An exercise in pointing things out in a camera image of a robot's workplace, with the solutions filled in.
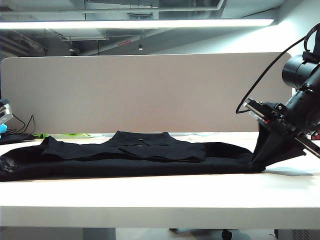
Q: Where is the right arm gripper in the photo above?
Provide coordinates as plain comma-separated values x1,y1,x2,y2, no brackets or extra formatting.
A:
244,97,320,167

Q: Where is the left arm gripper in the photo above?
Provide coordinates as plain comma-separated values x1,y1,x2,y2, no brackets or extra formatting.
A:
0,98,18,176

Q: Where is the black polo shirt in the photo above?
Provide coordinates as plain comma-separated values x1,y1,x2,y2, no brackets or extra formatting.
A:
0,130,267,182

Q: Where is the dark vented computer case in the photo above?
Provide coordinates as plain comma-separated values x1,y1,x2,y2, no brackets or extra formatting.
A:
273,228,311,240

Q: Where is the black office chair base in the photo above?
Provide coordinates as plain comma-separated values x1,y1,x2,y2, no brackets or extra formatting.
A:
168,227,233,240

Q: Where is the beige desk divider panel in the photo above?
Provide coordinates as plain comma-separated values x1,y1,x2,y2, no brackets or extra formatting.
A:
0,51,293,135

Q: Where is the white ceiling pipe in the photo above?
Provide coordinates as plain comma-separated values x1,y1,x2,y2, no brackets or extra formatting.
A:
82,5,226,14

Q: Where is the long ceiling light strip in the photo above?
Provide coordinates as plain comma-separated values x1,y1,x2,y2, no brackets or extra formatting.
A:
0,18,275,31

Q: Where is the thin black camera cable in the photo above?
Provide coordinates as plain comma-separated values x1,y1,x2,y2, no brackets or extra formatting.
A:
235,34,310,115

